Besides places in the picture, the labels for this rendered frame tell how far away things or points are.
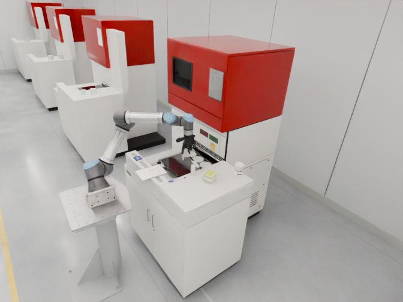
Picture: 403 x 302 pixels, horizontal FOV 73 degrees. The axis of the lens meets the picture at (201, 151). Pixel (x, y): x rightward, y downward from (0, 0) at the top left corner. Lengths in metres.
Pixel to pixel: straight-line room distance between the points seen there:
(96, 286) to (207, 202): 1.29
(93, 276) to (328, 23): 3.24
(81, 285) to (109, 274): 0.23
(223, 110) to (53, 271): 2.01
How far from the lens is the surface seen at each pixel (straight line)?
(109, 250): 2.42
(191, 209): 1.78
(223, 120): 2.10
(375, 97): 3.11
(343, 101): 3.24
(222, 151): 2.27
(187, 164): 2.32
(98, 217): 2.02
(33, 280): 2.91
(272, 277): 2.75
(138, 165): 2.22
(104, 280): 2.69
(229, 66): 1.98
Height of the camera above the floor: 2.15
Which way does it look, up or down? 30 degrees down
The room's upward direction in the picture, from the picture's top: 3 degrees clockwise
